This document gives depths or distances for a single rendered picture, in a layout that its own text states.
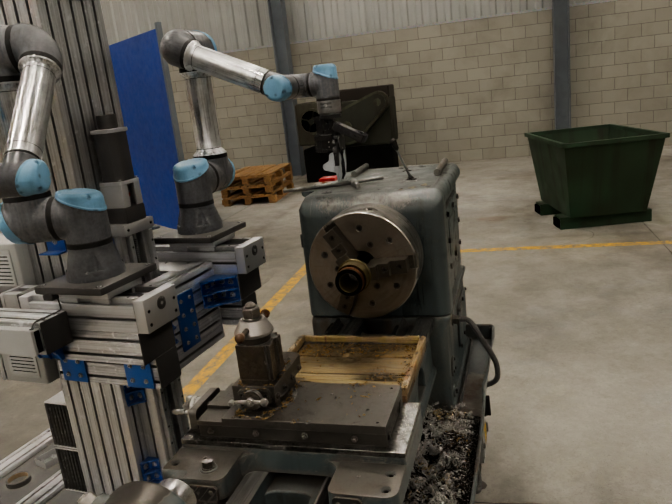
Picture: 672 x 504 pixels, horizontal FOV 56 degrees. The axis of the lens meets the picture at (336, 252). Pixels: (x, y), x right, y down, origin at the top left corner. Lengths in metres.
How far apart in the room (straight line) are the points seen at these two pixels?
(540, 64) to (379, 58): 2.78
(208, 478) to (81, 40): 1.31
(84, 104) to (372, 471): 1.33
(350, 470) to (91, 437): 1.27
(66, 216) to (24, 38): 0.43
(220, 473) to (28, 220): 0.86
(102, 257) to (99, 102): 0.53
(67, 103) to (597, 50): 10.48
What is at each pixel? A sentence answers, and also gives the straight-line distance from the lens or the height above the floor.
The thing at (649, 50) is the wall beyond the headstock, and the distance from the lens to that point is 11.94.
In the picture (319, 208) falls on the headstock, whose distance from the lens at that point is 1.95.
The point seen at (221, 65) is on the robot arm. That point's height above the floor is 1.68.
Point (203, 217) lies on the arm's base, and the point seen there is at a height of 1.21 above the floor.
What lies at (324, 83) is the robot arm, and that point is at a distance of 2.02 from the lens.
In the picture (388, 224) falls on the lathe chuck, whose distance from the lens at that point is 1.73.
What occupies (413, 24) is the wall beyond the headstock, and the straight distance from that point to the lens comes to 11.88.
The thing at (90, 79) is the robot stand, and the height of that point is 1.68.
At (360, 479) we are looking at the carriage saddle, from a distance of 1.19.
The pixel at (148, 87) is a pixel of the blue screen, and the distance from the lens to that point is 7.07.
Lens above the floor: 1.58
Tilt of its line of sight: 15 degrees down
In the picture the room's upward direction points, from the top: 7 degrees counter-clockwise
